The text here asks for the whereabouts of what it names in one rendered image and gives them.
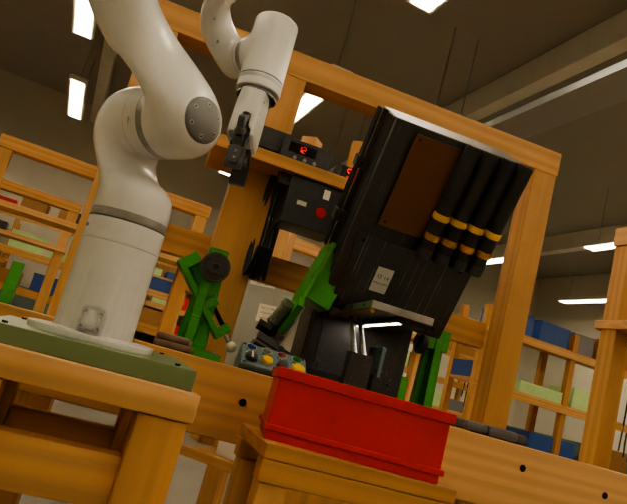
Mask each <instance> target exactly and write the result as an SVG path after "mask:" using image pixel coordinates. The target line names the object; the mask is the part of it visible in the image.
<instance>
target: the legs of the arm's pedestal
mask: <svg viewBox="0 0 627 504"><path fill-rule="evenodd" d="M19 386H20V383H19V382H14V381H10V380H6V379H2V378H0V490H4V491H9V492H14V493H19V494H24V495H30V496H35V497H40V498H45V499H50V500H55V501H60V502H65V503H70V504H164V503H165V500H166V497H167V493H168V490H169V487H170V483H171V480H172V476H173V473H174V470H175V466H176V463H177V460H178V456H179V453H180V450H181V446H182V443H183V440H184V436H185V433H186V430H187V424H186V423H183V422H178V421H174V420H170V419H166V418H162V417H158V416H154V415H150V414H146V413H142V412H137V411H133V410H129V409H125V408H121V407H120V411H119V414H118V417H117V420H116V423H115V426H110V425H106V424H102V423H98V422H93V421H89V420H85V419H80V418H76V417H72V416H68V415H63V414H59V413H55V412H51V411H46V410H42V409H38V408H34V407H29V406H25V405H21V404H17V403H14V400H15V397H16V394H17V391H18V389H19Z"/></svg>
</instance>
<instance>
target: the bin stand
mask: <svg viewBox="0 0 627 504"><path fill-rule="evenodd" d="M234 454H235V455H236V458H235V461H234V465H233V468H232V472H231V475H230V479H229V482H228V486H227V490H226V493H225V497H224V500H223V504H284V502H285V498H286V494H287V488H288V489H292V490H296V491H300V492H304V493H309V494H313V495H317V496H321V497H325V498H330V499H334V500H338V501H342V502H346V503H351V504H454V503H455V499H456V494H457V491H456V490H455V489H452V488H450V487H448V486H446V485H444V484H442V483H440V482H438V483H437V485H436V484H432V483H429V482H425V481H421V480H417V479H414V478H410V477H406V476H403V475H399V474H395V473H391V472H388V471H384V470H380V469H377V468H373V467H369V466H365V465H362V464H358V463H354V462H351V461H347V460H343V459H339V458H336V457H332V456H328V455H324V454H321V453H317V452H313V451H310V450H306V449H302V448H298V447H295V446H291V445H287V444H284V443H280V442H276V441H272V440H269V439H265V438H263V435H262V432H261V429H260V427H257V426H253V425H249V424H245V423H242V425H241V428H240V432H239V436H238V439H237V443H236V446H235V450H234Z"/></svg>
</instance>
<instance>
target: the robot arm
mask: <svg viewBox="0 0 627 504"><path fill-rule="evenodd" d="M235 1H237V0H204V1H203V5H202V9H201V14H200V27H201V32H202V36H203V38H204V41H205V43H206V45H207V47H208V49H209V51H210V53H211V55H212V57H213V58H214V60H215V62H216V64H217V65H218V67H219V68H220V70H221V71H222V72H223V73H224V74H225V75H226V76H227V77H229V78H231V79H236V80H238V81H237V85H236V90H237V96H238V99H237V102H236V104H235V107H234V110H233V113H232V116H231V119H230V122H229V125H228V128H227V138H228V142H229V145H228V149H227V152H226V155H225V159H224V162H223V165H224V167H228V168H232V170H231V173H230V177H229V180H228V183H229V184H231V185H235V186H239V187H245V184H246V180H247V177H248V173H249V169H250V163H251V157H252V156H253V155H255V154H256V151H257V148H258V145H259V142H260V138H261V135H262V131H263V127H264V123H265V120H266V116H267V112H268V109H270V108H273V107H274V106H275V104H276V103H277V102H278V101H279V99H280V96H281V91H282V88H283V84H284V81H285V77H286V73H287V70H288V66H289V62H290V59H291V55H292V51H293V48H294V44H295V40H296V37H297V33H298V27H297V25H296V23H295V22H294V21H293V20H292V19H291V18H290V17H288V16H287V15H285V14H282V13H280V12H276V11H265V12H262V13H260V14H258V16H257V17H256V20H255V23H254V27H253V30H252V32H251V33H250V34H249V35H248V36H247V37H245V38H241V37H240V36H239V35H238V33H237V31H236V29H235V27H234V24H233V22H232V19H231V13H230V8H231V4H232V3H234V2H235ZM88 3H89V6H90V8H91V11H92V13H93V16H94V18H95V20H96V23H97V25H98V27H99V29H100V31H101V33H102V34H103V36H104V38H105V39H106V41H107V42H108V43H109V45H110V46H111V47H112V48H113V50H114V51H115V52H116V53H117V54H118V55H119V56H120V57H121V58H122V59H123V61H124V62H125V63H126V64H127V66H128V67H129V68H130V70H131V71H132V73H133V74H134V76H135V77H136V79H137V81H138V83H139V85H140V86H136V87H130V88H125V89H122V90H119V91H117V92H115V93H114V94H112V95H111V96H110V97H109V98H108V99H107V100H106V101H105V102H104V104H103V105H102V107H101V108H100V110H99V112H98V114H97V117H96V120H95V124H94V130H93V138H94V147H95V153H96V158H97V163H98V169H99V185H98V189H97V193H96V195H95V198H94V201H93V204H92V207H91V210H90V214H89V216H88V219H87V222H86V225H85V228H84V231H83V234H82V237H81V240H80V243H79V246H78V249H77V252H76V255H75V258H74V261H73V264H72V267H71V270H70V273H69V276H68V279H67V282H66V285H65V288H64V291H63V294H62V297H61V300H60V303H59V306H58V309H57V312H56V315H55V318H54V321H53V322H52V321H47V320H42V319H37V318H31V317H29V318H28V320H27V323H26V324H27V325H29V326H31V327H34V328H37V329H40V330H43V331H46V332H50V333H53V334H57V335H60V336H64V337H68V338H71V339H75V340H79V341H83V342H87V343H91V344H95V345H99V346H103V347H107V348H111V349H116V350H120V351H125V352H129V353H134V354H140V355H146V356H152V354H153V351H154V350H153V349H152V348H149V347H146V346H143V345H140V344H137V343H134V342H132V341H133V338H134V334H135V331H136V328H137V325H138V321H139V318H140V315H141V312H142V308H143V305H144V302H145V299H146V296H147V292H148V289H149V286H150V283H151V279H152V276H153V273H154V270H155V267H156V263H157V260H158V257H159V254H160V250H161V247H162V244H163V241H164V238H165V235H166V231H167V228H168V224H169V221H170V217H171V212H172V204H171V200H170V198H169V196H168V195H167V193H166V192H165V191H164V190H163V189H162V188H161V187H160V186H159V184H158V181H157V178H156V166H157V163H158V161H159V159H161V160H187V159H194V158H197V157H200V156H202V155H204V154H206V153H207V152H209V151H210V150H211V149H212V148H213V147H214V145H215V144H216V143H217V141H218V138H219V136H220V133H221V127H222V117H221V111H220V107H219V104H218V102H217V99H216V97H215V95H214V93H213V91H212V89H211V88H210V86H209V84H208V83H207V81H206V80H205V78H204V77H203V75H202V74H201V72H200V71H199V69H198V68H197V67H196V65H195V64H194V62H193V61H192V60H191V58H190V57H189V55H188V54H187V53H186V51H185V50H184V49H183V47H182V46H181V44H180V43H179V41H178V40H177V38H176V37H175V35H174V34H173V32H172V30H171V28H170V27H169V25H168V23H167V21H166V19H165V17H164V14H163V12H162V10H161V7H160V5H159V2H158V0H88Z"/></svg>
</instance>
